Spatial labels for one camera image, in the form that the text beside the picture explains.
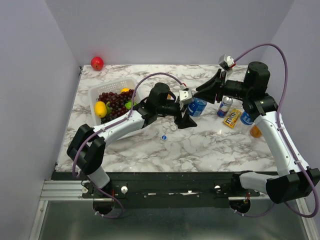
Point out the yellow lemon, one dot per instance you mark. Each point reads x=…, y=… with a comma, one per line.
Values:
x=100, y=109

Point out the yellow orange fruit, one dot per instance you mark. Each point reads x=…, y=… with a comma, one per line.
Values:
x=124, y=90

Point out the green apple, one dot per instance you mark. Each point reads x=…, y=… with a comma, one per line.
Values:
x=129, y=104

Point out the Red Bull can right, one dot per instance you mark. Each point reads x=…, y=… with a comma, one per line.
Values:
x=224, y=106

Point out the yellow M&M's candy pack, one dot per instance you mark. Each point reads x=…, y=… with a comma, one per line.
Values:
x=232, y=118

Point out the blue label water bottle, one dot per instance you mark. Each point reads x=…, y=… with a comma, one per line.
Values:
x=245, y=119

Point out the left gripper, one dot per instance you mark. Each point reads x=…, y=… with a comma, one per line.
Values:
x=186, y=122

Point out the white plastic basket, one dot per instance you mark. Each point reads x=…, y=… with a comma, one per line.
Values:
x=113, y=86

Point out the dark red grape bunch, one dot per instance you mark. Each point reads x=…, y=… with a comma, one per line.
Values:
x=115, y=104

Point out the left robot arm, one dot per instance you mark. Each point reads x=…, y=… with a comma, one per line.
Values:
x=87, y=147

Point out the small orange juice bottle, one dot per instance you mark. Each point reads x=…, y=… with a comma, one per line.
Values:
x=255, y=132

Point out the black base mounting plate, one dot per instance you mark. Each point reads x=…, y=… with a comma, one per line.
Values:
x=155, y=190

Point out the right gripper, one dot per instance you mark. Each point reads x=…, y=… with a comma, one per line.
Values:
x=209, y=95

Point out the red apple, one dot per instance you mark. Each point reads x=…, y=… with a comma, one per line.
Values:
x=97, y=63

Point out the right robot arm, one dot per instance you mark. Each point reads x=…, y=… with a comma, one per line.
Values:
x=295, y=178

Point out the aluminium frame rail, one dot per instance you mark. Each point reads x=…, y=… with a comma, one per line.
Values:
x=65, y=190

